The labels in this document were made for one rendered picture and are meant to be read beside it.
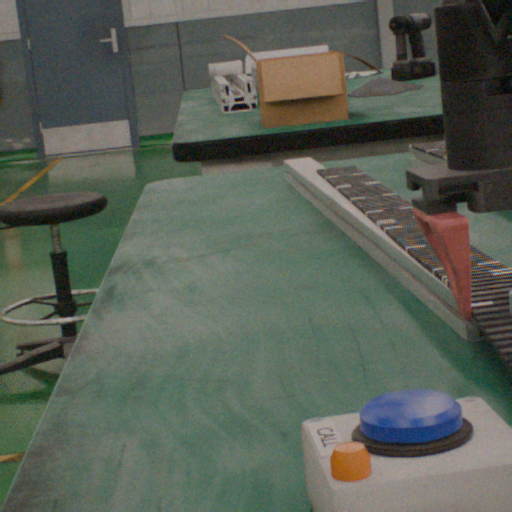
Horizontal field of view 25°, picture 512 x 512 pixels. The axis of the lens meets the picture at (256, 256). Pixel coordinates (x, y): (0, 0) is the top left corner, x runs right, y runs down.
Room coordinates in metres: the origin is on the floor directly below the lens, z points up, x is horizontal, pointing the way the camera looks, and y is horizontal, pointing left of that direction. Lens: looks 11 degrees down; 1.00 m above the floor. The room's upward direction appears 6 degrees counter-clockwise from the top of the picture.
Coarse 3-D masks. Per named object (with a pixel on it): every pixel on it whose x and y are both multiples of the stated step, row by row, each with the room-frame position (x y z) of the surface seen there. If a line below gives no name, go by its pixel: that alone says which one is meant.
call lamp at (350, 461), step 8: (336, 448) 0.40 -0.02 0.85; (344, 448) 0.40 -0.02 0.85; (352, 448) 0.40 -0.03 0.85; (360, 448) 0.40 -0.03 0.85; (336, 456) 0.40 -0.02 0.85; (344, 456) 0.40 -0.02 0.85; (352, 456) 0.40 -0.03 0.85; (360, 456) 0.40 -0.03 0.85; (368, 456) 0.40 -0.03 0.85; (336, 464) 0.40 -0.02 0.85; (344, 464) 0.40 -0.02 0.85; (352, 464) 0.40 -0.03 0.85; (360, 464) 0.40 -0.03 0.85; (368, 464) 0.40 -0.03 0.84; (336, 472) 0.40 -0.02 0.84; (344, 472) 0.40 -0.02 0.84; (352, 472) 0.40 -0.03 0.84; (360, 472) 0.40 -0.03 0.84; (368, 472) 0.40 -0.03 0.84; (344, 480) 0.40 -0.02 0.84; (352, 480) 0.40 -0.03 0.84
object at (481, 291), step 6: (474, 288) 0.77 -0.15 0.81; (480, 288) 0.77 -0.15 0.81; (486, 288) 0.77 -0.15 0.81; (492, 288) 0.77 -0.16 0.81; (498, 288) 0.77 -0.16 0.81; (504, 288) 0.77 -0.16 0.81; (510, 288) 0.77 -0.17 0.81; (474, 294) 0.76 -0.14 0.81; (480, 294) 0.76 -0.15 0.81; (486, 294) 0.76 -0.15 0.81; (492, 294) 0.76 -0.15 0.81; (498, 294) 0.76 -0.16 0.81
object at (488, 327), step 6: (510, 318) 0.72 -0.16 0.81; (480, 324) 0.72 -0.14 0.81; (486, 324) 0.71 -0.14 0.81; (492, 324) 0.71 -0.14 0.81; (498, 324) 0.71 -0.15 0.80; (504, 324) 0.71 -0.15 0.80; (510, 324) 0.71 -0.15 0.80; (486, 330) 0.70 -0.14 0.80; (492, 330) 0.70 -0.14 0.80; (498, 330) 0.70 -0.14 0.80; (504, 330) 0.70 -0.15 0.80; (510, 330) 0.70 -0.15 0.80; (486, 336) 0.70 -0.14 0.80
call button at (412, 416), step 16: (384, 400) 0.44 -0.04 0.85; (400, 400) 0.44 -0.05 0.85; (416, 400) 0.44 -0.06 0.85; (432, 400) 0.44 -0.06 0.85; (448, 400) 0.44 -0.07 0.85; (368, 416) 0.43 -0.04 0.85; (384, 416) 0.43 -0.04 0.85; (400, 416) 0.42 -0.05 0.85; (416, 416) 0.42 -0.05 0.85; (432, 416) 0.42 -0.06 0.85; (448, 416) 0.42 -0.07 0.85; (368, 432) 0.43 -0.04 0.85; (384, 432) 0.42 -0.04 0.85; (400, 432) 0.42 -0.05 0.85; (416, 432) 0.42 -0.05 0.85; (432, 432) 0.42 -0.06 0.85; (448, 432) 0.42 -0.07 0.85
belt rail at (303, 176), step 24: (288, 168) 1.67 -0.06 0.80; (312, 168) 1.59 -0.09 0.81; (312, 192) 1.49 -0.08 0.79; (336, 192) 1.34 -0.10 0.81; (336, 216) 1.28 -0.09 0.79; (360, 216) 1.15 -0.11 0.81; (360, 240) 1.14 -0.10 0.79; (384, 240) 1.02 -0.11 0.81; (384, 264) 1.03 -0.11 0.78; (408, 264) 0.93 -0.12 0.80; (408, 288) 0.94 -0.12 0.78; (432, 288) 0.85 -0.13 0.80; (456, 312) 0.81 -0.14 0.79; (480, 336) 0.77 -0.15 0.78
